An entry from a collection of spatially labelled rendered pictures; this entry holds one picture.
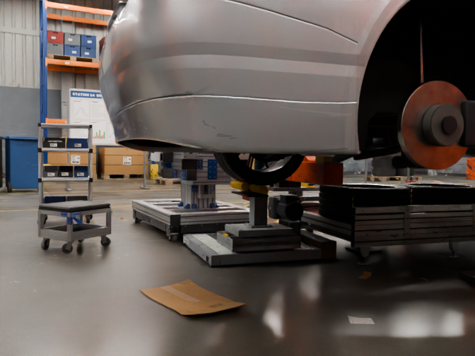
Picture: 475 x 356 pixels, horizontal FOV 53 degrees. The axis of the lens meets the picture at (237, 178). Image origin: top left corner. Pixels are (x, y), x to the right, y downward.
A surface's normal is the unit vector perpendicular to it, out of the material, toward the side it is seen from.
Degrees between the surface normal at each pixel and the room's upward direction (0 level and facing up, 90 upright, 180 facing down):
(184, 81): 101
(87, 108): 90
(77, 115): 90
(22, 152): 90
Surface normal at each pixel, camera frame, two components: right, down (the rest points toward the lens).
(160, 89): -0.69, 0.28
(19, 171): 0.55, 0.05
